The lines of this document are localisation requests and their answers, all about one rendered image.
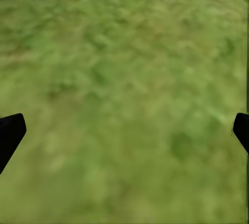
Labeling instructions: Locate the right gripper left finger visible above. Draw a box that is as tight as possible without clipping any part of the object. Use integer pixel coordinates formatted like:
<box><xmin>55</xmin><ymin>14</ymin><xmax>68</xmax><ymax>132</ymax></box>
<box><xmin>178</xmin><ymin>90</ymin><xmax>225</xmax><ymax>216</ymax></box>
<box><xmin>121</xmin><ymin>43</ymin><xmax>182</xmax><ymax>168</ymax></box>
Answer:
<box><xmin>0</xmin><ymin>113</ymin><xmax>26</xmax><ymax>174</ymax></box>

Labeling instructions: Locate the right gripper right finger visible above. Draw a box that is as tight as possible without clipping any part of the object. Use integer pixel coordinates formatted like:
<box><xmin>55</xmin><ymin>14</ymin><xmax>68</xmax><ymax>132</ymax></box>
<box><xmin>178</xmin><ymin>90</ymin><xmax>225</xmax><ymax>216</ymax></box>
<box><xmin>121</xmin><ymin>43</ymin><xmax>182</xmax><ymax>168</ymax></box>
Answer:
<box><xmin>233</xmin><ymin>113</ymin><xmax>249</xmax><ymax>154</ymax></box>

